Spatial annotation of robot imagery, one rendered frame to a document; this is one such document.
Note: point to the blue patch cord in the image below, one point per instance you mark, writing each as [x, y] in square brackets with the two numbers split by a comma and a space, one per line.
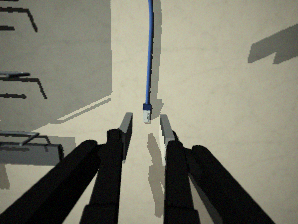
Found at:
[149, 50]

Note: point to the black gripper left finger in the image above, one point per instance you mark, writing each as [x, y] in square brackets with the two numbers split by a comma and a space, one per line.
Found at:
[51, 199]

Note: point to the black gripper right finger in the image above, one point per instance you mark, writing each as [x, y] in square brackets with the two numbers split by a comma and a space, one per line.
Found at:
[226, 201]

